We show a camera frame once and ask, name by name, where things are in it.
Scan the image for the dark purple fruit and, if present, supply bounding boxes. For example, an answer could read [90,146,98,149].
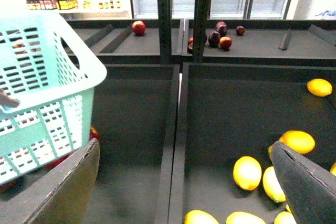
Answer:
[236,26,245,36]
[208,31,221,48]
[215,21,227,37]

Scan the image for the black wooden lemon bin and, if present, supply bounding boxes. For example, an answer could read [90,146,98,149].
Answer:
[169,63,335,223]

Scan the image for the brown basket handle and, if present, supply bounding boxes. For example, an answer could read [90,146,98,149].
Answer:
[0,89,20,108]

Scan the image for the light blue plastic basket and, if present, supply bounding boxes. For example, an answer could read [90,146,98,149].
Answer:
[1,11,107,184]

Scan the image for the red orange fruit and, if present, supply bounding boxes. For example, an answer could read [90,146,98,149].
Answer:
[219,36,233,50]

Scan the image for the black wooden fruit bin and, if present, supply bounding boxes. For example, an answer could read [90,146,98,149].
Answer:
[1,65,180,223]

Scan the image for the bottles on white shelf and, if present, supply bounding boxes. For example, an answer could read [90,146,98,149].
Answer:
[26,0,121,11]

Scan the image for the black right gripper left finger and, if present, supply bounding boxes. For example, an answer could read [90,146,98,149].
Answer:
[1,139,100,223]

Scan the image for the red apple in bin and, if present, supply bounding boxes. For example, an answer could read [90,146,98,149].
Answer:
[89,125,101,141]

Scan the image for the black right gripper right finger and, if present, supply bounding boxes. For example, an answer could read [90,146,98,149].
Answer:
[271,141,335,224]

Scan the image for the white chest freezer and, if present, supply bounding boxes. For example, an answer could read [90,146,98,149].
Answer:
[288,0,335,20]

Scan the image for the red apple on shelf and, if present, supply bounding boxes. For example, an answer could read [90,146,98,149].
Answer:
[132,20,146,36]

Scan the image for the yellow lemon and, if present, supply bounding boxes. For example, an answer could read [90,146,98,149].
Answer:
[262,166,286,203]
[279,130,316,154]
[307,78,333,97]
[233,156,262,191]
[226,211,266,224]
[183,210,219,224]
[274,211,296,224]

